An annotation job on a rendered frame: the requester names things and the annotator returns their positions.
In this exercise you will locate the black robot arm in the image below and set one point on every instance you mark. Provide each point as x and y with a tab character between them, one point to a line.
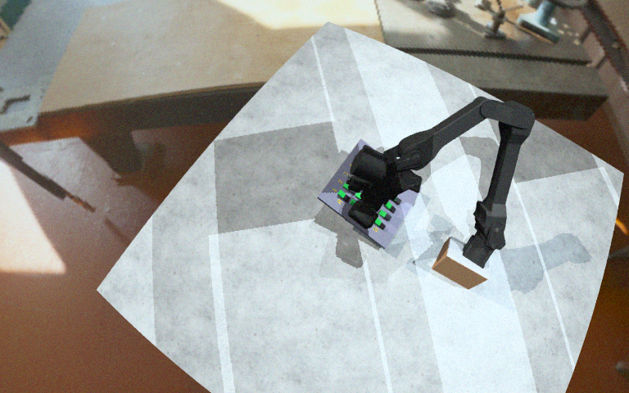
419	149

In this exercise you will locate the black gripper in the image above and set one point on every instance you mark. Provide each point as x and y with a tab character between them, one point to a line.
362	213

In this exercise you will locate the grey switch panel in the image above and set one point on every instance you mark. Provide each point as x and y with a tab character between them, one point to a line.
339	198

